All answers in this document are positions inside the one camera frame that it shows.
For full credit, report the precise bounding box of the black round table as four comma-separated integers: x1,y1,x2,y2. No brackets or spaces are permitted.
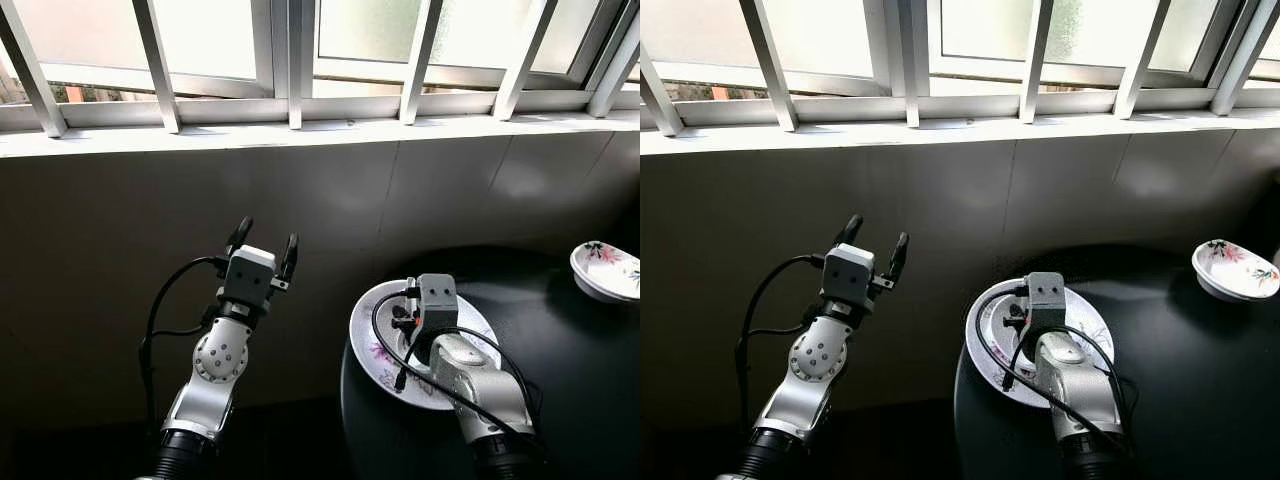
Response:
340,245,641,480
953,245,1280,480

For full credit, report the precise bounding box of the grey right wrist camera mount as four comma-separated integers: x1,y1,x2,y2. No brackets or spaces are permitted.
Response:
1024,271,1067,336
415,273,459,336

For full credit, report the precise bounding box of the white window frame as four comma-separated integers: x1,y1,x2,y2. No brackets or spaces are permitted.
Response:
0,0,641,131
640,0,1280,131

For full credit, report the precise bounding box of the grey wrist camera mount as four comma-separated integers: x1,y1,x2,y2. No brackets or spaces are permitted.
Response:
222,245,277,306
415,273,459,336
822,243,877,301
1024,271,1067,336

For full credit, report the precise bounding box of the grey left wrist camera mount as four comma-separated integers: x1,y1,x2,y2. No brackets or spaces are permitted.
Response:
822,243,877,301
222,245,277,306

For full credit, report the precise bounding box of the white floral plate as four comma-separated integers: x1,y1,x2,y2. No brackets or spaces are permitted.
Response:
965,278,1116,409
348,280,503,413

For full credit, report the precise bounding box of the white floral bowl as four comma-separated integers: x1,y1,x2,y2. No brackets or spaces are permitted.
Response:
1192,238,1280,303
570,240,641,304

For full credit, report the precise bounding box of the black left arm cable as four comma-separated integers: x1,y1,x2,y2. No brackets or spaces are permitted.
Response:
138,255,229,436
733,255,826,431

